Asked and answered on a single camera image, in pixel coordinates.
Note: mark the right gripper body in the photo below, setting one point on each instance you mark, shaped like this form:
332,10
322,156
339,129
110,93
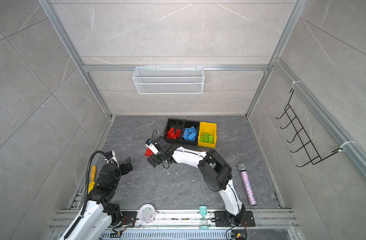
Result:
158,158

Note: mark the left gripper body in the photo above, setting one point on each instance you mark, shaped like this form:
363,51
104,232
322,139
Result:
120,171

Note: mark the red arch lego piece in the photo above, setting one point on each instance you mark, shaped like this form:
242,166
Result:
149,152

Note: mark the blue lego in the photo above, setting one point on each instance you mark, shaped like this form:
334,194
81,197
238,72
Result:
192,130
192,137
186,134

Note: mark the red lego brick stack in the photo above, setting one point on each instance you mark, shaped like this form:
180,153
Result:
178,133

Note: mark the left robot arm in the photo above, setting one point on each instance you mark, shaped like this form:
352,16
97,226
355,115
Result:
98,213

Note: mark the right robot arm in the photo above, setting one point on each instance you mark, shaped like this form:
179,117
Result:
217,173

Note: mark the yellow toy shovel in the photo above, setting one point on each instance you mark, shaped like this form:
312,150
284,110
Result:
92,178

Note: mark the left black storage bin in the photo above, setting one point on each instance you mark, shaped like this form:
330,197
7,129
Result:
173,123

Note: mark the black storage bin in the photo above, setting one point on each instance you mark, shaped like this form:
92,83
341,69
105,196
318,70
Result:
173,123
188,124

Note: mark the right black storage bin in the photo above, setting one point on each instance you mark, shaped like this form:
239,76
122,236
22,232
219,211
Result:
188,124

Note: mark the yellow storage bin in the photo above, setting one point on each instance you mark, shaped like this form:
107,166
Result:
207,129

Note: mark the white round timer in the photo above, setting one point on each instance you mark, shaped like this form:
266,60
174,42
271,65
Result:
147,213

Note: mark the teal hourglass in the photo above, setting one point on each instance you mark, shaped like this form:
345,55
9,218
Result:
203,220

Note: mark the glittery purple roll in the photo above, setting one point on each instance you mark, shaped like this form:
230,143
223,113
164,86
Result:
247,184

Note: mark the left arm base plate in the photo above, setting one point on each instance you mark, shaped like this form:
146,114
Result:
125,218

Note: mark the white wire mesh basket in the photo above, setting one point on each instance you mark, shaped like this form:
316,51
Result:
169,80

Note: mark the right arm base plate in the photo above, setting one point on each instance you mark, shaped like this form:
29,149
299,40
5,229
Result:
225,219

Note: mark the black wire hook rack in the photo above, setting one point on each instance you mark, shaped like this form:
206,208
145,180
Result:
302,135

